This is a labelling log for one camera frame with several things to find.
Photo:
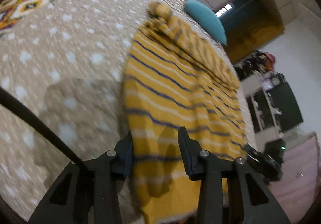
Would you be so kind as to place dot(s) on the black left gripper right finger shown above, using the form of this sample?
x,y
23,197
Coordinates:
x,y
231,191

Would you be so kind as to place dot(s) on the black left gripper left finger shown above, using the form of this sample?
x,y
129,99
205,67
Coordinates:
x,y
82,192

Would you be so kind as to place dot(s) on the yellow striped knit sweater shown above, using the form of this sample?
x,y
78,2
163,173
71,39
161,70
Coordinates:
x,y
173,79

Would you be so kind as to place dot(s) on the cluttered shelf unit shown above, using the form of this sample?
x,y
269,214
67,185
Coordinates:
x,y
271,101

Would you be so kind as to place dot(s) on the beige patterned quilted bedspread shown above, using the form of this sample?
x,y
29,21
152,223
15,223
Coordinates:
x,y
65,62

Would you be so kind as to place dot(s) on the brown wooden door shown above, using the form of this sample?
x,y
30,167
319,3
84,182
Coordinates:
x,y
249,24

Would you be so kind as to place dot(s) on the teal pillow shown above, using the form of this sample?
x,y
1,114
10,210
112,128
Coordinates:
x,y
207,19

